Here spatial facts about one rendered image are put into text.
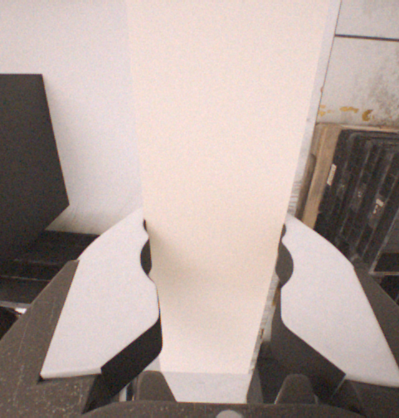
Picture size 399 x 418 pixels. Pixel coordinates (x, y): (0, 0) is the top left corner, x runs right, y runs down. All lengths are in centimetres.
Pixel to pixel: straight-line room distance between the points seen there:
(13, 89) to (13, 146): 9
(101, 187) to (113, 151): 9
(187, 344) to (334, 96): 126
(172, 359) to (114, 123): 44
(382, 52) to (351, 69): 14
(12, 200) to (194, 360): 39
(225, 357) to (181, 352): 3
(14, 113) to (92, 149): 15
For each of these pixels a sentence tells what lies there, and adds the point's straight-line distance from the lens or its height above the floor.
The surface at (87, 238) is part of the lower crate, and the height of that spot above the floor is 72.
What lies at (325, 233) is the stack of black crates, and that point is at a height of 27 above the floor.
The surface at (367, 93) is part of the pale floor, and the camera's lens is 141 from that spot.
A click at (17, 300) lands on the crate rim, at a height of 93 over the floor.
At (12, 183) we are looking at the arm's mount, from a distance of 49.
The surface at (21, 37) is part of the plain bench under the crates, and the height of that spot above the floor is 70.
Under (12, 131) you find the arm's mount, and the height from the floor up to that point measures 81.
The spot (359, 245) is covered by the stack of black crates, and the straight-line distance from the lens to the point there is 104.
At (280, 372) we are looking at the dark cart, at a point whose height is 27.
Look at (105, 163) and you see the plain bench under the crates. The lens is 56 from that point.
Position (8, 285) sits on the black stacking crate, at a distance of 59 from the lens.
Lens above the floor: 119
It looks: 61 degrees down
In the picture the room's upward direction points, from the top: 177 degrees counter-clockwise
